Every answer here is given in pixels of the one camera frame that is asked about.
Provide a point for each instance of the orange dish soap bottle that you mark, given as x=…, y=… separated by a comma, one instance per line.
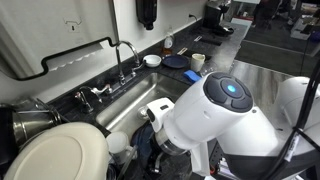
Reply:
x=168, y=43

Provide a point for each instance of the stainless steel sink basin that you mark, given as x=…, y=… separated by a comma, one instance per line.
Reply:
x=133, y=100

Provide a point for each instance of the steel paper towel dispenser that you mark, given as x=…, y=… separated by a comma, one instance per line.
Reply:
x=50, y=33

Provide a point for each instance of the small chrome side tap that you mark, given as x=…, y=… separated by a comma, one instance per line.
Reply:
x=87, y=106

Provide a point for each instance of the large dark blue plate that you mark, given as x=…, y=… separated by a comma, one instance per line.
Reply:
x=175, y=61

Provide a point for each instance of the wall outlet with plug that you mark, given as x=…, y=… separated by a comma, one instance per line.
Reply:
x=192, y=16

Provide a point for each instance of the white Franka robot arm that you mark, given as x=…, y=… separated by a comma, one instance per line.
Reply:
x=206, y=116

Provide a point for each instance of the black wall soap dispenser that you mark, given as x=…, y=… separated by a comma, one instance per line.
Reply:
x=146, y=13

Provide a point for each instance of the white ceramic bowl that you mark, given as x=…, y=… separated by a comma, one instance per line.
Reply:
x=152, y=60

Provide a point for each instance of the small white cup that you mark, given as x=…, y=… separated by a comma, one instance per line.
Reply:
x=117, y=144

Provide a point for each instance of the dark blue plate brown rim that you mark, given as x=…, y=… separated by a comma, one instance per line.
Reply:
x=142, y=143

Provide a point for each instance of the blue sponge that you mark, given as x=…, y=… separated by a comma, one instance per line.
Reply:
x=191, y=76

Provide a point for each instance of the black coffee machine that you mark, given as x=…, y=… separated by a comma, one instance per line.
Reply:
x=215, y=16

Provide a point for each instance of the white label strip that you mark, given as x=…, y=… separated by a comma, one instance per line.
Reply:
x=182, y=51

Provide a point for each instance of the clear glass bowl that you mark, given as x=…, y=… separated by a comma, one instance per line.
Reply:
x=209, y=69

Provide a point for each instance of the chrome gooseneck faucet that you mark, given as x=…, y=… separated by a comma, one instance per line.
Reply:
x=122, y=79

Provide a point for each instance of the cream dinner plate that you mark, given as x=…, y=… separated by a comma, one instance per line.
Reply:
x=60, y=153

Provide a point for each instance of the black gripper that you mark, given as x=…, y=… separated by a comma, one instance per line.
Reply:
x=160, y=158

